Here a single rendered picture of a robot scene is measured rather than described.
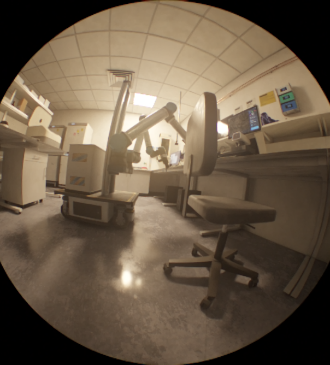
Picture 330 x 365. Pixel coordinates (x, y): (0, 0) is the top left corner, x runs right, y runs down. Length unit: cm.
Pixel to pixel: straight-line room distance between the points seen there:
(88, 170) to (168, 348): 142
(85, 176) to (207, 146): 119
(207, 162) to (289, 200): 125
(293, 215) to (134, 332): 153
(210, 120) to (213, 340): 83
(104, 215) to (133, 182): 235
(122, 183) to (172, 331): 334
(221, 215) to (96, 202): 108
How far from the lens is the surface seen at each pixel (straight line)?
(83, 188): 140
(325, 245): 155
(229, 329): 67
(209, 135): 46
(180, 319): 64
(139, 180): 351
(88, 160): 138
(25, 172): 196
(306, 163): 71
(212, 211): 47
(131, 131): 111
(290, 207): 155
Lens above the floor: 56
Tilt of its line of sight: 2 degrees down
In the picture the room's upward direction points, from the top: 6 degrees clockwise
